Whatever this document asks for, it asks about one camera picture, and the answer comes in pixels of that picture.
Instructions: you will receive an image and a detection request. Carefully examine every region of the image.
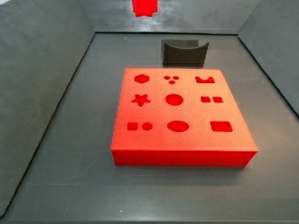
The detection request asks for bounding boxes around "red star peg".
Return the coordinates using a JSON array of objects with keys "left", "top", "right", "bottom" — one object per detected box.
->
[{"left": 132, "top": 0, "right": 159, "bottom": 18}]

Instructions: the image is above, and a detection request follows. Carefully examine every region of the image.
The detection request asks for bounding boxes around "red shape sorter block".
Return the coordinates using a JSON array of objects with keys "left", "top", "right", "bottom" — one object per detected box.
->
[{"left": 111, "top": 68, "right": 258, "bottom": 167}]

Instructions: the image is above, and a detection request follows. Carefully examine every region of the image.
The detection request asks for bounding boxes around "dark grey curved holder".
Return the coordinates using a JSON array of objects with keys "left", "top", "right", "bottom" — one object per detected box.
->
[{"left": 162, "top": 39, "right": 210, "bottom": 67}]

